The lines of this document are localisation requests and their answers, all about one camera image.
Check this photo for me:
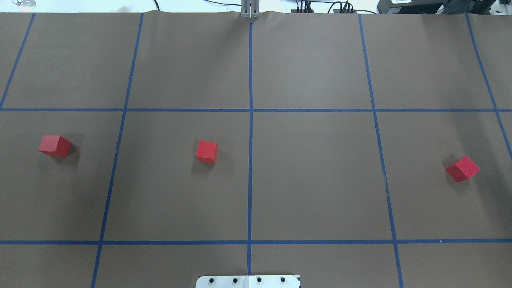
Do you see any red block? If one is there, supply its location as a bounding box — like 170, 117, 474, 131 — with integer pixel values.
38, 135, 71, 158
445, 156, 480, 183
196, 140, 219, 165

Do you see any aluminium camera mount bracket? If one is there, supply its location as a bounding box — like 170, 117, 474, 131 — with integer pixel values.
241, 0, 261, 20

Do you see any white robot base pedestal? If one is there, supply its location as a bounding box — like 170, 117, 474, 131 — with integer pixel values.
195, 275, 301, 288

